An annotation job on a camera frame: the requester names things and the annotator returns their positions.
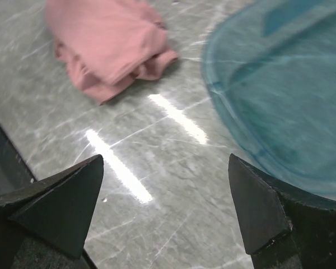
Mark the pink printed t shirt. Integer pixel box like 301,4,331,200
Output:
45,0,179,103

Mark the teal plastic basin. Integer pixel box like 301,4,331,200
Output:
202,1,336,200

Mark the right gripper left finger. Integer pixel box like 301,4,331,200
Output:
0,155,104,268

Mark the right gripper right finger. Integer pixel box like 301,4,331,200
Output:
228,154,336,268

